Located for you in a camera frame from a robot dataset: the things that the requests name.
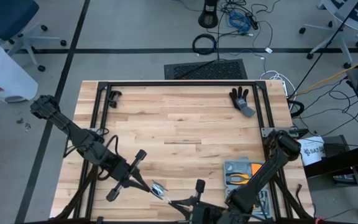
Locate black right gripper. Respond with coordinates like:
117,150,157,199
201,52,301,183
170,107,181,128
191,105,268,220
168,179,229,224

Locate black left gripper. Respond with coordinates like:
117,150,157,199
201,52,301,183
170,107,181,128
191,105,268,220
106,149,155,202

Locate black plastic cord spool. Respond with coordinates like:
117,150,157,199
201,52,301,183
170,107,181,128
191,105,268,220
149,179,170,200

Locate grey plastic tool case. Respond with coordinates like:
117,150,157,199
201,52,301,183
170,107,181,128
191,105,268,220
223,159,273,218

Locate small black clamp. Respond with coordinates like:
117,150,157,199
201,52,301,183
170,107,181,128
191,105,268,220
108,90,122,109

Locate black grey work glove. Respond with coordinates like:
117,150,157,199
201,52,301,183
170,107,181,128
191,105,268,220
228,86,257,118

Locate black floor grate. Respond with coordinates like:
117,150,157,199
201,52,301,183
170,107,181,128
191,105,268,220
163,58,249,81

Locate black side desk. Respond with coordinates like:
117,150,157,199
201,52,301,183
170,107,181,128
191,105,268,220
303,67,358,215

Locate black box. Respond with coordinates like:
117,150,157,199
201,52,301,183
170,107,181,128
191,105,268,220
323,134,358,187

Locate white plastic bin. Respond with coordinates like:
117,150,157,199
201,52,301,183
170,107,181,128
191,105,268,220
0,33,39,104

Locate black round stand base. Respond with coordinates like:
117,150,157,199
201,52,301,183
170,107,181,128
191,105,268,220
198,0,219,29

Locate black power strip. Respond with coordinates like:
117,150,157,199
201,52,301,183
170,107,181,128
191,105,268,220
247,12,260,31

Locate black diagonal support pole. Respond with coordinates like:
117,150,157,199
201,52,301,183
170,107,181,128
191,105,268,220
289,0,358,99

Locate blue office chair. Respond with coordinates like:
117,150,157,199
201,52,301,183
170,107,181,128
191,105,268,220
0,0,68,72

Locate white office chair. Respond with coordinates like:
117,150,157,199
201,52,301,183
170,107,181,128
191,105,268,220
298,0,358,70

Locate orange handled pliers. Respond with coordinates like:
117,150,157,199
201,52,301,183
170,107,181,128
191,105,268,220
225,172,250,187

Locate black aluminium table frame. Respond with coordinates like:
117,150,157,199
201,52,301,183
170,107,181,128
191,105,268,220
50,80,315,224

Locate black coiled cable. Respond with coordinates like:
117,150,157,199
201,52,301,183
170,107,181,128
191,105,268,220
191,33,218,56

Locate thick black looped cable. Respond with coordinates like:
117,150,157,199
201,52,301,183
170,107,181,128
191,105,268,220
287,99,306,118

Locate white cable bundle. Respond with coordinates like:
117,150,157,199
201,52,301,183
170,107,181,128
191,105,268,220
259,70,297,106

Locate blue tangled cable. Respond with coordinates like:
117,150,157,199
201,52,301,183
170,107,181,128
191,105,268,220
227,11,252,32

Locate yellow floor cable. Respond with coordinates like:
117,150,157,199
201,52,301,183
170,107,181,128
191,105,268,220
295,53,358,96

